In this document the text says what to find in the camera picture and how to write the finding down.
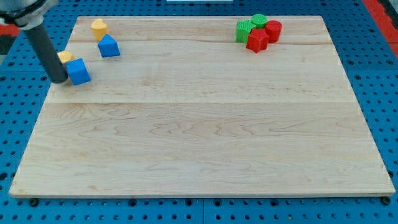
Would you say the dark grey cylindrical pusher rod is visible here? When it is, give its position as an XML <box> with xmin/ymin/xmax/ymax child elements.
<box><xmin>24</xmin><ymin>24</ymin><xmax>68</xmax><ymax>83</ymax></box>

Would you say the yellow hexagon block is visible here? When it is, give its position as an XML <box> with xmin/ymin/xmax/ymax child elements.
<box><xmin>57</xmin><ymin>50</ymin><xmax>75</xmax><ymax>65</ymax></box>

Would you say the blue triangle block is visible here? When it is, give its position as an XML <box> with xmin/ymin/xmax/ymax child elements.
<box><xmin>98</xmin><ymin>34</ymin><xmax>121</xmax><ymax>57</ymax></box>

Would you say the blue cube block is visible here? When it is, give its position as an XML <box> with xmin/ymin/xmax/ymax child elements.
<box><xmin>65</xmin><ymin>58</ymin><xmax>91</xmax><ymax>85</ymax></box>

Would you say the yellow heart block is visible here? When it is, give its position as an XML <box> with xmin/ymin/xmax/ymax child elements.
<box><xmin>91</xmin><ymin>19</ymin><xmax>109</xmax><ymax>41</ymax></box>

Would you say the light wooden board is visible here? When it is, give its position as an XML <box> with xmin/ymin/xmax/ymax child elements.
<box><xmin>9</xmin><ymin>16</ymin><xmax>396</xmax><ymax>198</ymax></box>

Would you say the green star block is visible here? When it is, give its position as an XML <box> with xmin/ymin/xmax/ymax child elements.
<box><xmin>236</xmin><ymin>20</ymin><xmax>256</xmax><ymax>43</ymax></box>

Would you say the red star block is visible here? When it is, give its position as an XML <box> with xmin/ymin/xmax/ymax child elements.
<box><xmin>246</xmin><ymin>28</ymin><xmax>269</xmax><ymax>54</ymax></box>

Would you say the green cylinder block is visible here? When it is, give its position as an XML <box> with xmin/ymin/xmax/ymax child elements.
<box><xmin>251</xmin><ymin>14</ymin><xmax>268</xmax><ymax>29</ymax></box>

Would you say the red cylinder block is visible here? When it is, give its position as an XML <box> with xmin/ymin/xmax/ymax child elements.
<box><xmin>265</xmin><ymin>20</ymin><xmax>283</xmax><ymax>43</ymax></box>

